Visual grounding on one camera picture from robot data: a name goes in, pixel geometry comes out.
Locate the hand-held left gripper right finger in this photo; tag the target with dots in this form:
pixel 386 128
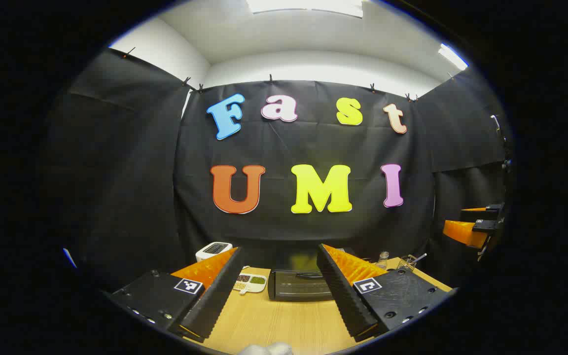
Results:
pixel 345 296

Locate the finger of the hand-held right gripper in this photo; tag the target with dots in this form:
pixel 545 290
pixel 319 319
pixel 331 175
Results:
pixel 461 231
pixel 481 215

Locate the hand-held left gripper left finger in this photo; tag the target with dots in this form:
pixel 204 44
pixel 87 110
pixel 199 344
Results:
pixel 217 296

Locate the black electric oven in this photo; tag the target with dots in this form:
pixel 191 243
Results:
pixel 299 288

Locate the white divided dish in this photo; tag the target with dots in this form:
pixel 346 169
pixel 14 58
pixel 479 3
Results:
pixel 250 288

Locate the white toaster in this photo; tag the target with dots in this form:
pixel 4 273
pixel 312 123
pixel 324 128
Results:
pixel 210 254

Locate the metal spoon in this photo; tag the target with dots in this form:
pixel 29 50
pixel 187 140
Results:
pixel 419 257

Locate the clear plastic bottle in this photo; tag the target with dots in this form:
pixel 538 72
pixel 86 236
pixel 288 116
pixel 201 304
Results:
pixel 383 260

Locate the black backdrop cloth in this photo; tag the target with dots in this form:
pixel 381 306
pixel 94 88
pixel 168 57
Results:
pixel 313 143

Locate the ceiling light panel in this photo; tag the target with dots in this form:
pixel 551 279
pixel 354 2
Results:
pixel 452 56
pixel 303 6

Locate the row of black cloth clips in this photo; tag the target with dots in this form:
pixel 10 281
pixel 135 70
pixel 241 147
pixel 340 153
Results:
pixel 270 79

